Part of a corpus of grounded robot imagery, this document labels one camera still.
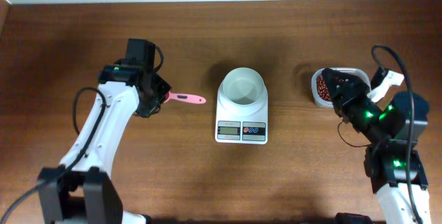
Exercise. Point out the white round bowl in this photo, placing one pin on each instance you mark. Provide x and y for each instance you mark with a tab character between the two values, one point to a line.
243	86

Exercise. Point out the pink measuring scoop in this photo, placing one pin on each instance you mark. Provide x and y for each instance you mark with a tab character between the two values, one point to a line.
182	97

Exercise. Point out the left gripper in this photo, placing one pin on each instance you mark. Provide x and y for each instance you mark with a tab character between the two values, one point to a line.
146	112

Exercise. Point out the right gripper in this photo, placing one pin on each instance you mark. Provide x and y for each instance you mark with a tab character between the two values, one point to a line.
344	100

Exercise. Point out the red beans in container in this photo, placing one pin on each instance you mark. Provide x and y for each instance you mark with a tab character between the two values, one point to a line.
321	87

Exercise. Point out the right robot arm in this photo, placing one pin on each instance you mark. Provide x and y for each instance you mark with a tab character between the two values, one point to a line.
391	162

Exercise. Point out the white digital kitchen scale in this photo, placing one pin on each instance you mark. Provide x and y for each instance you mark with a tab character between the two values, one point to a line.
238	124

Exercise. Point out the clear plastic bean container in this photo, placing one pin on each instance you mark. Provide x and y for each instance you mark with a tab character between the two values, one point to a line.
352	71

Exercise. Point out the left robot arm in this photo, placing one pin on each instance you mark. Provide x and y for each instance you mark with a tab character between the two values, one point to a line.
80	189

